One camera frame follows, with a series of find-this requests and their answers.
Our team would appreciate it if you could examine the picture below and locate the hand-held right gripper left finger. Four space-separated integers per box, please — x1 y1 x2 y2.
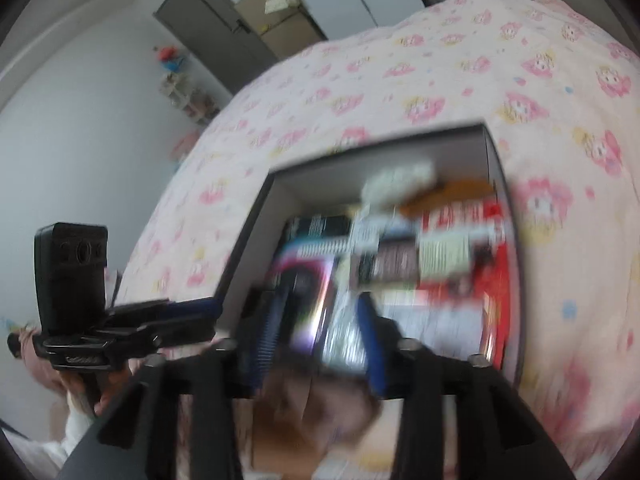
56 284 287 480

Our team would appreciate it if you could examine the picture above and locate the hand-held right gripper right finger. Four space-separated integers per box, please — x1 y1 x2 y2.
354 291 577 480

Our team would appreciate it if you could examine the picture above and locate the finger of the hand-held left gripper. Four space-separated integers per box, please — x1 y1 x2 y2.
106 296 222 322
112 316 217 350

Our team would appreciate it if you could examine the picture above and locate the black cardboard box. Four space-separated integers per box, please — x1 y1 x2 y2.
214 121 525 388

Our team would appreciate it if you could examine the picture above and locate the person's left hand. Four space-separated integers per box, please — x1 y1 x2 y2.
61 366 135 417

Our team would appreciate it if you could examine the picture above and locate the pink purple round case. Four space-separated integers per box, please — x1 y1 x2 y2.
269 249 337 356

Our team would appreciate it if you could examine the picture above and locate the black packet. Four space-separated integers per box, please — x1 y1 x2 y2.
281 214 352 247

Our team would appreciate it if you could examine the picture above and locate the red packet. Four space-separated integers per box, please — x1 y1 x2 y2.
419 199 512 363

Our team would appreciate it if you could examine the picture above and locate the white fluffy scrunchie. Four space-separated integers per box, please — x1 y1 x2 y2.
361 161 437 207

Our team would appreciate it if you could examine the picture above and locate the orange brown packet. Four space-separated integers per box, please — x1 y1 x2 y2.
399 178 497 213

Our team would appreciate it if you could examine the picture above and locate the white toy shelf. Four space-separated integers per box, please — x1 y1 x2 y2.
159 71 222 127

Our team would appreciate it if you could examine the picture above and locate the red blue toy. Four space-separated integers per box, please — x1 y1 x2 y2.
154 44 190 75

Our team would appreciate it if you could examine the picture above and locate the pink printed blanket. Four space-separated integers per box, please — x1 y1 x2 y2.
114 0 640 480

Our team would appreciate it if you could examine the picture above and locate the grey door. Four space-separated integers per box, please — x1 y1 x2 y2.
154 0 282 83

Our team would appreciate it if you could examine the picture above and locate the beige cabinet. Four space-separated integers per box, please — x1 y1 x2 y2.
234 0 328 58

